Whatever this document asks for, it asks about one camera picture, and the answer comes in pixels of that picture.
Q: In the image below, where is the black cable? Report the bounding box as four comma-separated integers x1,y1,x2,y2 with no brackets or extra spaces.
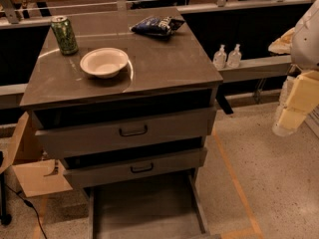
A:
4,184,48,239

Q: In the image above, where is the clear sanitizer bottle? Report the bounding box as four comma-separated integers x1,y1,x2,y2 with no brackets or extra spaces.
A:
226,44,241,68
213,45,227,69

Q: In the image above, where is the brown cardboard box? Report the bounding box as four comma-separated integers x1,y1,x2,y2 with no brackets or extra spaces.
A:
0,113,72,197

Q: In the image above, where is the grey top drawer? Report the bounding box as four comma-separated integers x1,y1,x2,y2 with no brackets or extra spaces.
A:
36,107,216,159

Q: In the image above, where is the white bowl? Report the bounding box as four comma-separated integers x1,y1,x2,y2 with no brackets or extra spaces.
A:
80,48,129,79

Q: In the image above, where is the black stand leg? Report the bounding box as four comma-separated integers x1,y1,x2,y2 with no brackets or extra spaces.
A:
0,151,13,226

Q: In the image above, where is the grey open bottom drawer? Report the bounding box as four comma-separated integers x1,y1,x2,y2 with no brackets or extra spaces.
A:
88,171,210,239

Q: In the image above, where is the blue chip bag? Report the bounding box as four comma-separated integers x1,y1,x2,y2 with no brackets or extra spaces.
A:
130,16,184,37

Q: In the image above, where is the grey drawer cabinet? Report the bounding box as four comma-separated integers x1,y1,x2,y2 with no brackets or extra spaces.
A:
19,6,224,191

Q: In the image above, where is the right clear sanitizer bottle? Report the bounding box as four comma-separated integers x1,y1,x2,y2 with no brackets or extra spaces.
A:
226,44,241,68

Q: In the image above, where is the left clear sanitizer bottle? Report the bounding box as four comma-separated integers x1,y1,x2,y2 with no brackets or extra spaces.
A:
213,45,227,69

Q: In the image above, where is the grey middle drawer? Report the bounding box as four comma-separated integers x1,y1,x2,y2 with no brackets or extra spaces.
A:
63,147,207,188

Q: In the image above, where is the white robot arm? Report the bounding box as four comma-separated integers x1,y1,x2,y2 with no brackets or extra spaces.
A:
268,0,319,136

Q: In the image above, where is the green soda can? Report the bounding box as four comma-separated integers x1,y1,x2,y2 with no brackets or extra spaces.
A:
51,16,79,56

